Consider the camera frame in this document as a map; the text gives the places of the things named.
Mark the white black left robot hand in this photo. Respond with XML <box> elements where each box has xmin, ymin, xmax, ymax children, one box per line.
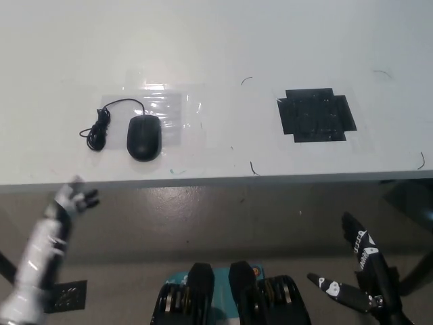
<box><xmin>44</xmin><ymin>174</ymin><xmax>101</xmax><ymax>225</ymax></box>

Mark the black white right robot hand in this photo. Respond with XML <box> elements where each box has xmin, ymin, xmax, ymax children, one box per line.
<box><xmin>306</xmin><ymin>211</ymin><xmax>407</xmax><ymax>316</ymax></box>

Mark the black computer mouse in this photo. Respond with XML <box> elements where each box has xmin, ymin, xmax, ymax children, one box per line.
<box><xmin>126</xmin><ymin>114</ymin><xmax>163</xmax><ymax>162</ymax></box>

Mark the black tape patch, small square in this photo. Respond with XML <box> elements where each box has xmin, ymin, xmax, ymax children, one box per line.
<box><xmin>43</xmin><ymin>279</ymin><xmax>88</xmax><ymax>314</ymax></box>

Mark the clear plastic film sheet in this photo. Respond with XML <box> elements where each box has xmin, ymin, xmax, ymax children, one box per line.
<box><xmin>101</xmin><ymin>69</ymin><xmax>208</xmax><ymax>150</ymax></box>

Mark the black tape patch, cross-shaped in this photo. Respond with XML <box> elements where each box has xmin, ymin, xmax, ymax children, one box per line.
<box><xmin>277</xmin><ymin>87</ymin><xmax>358</xmax><ymax>144</ymax></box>

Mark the black mouse cable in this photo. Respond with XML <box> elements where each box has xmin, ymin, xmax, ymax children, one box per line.
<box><xmin>78</xmin><ymin>98</ymin><xmax>147</xmax><ymax>152</ymax></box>

